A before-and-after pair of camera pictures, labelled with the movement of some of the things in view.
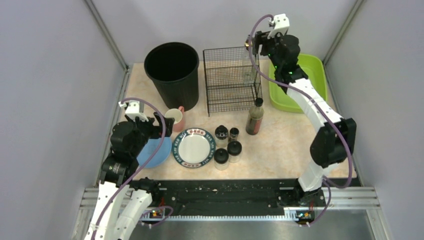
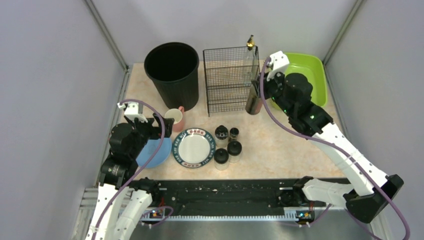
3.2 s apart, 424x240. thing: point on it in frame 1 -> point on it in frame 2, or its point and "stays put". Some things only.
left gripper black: x=158 y=124 stays put
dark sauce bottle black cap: x=255 y=116 -> x=254 y=103
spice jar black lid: x=221 y=136 stays put
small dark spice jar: x=234 y=133 stays put
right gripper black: x=259 y=43 -> x=265 y=87
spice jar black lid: x=234 y=149 stays put
